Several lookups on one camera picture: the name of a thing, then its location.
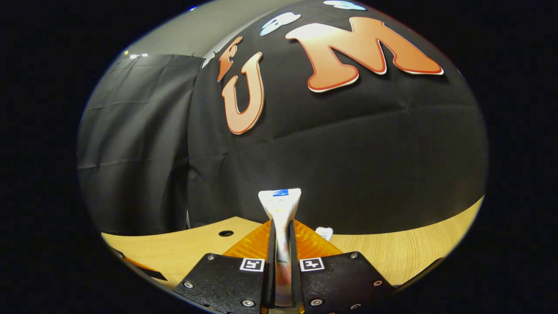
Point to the white toothbrush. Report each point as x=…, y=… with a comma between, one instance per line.
x=324, y=233

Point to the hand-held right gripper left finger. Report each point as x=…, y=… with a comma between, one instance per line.
x=226, y=283

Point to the white toothpaste tube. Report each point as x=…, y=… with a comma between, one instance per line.
x=280, y=209

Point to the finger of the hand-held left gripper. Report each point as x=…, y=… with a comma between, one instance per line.
x=144, y=269

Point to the black backdrop cloth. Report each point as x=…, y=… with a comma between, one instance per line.
x=348, y=152

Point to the dark grey side cloth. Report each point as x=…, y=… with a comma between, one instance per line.
x=130, y=144

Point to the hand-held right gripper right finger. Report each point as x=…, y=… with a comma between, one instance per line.
x=344, y=281

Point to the wooden desktop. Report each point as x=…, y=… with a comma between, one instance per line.
x=414, y=253

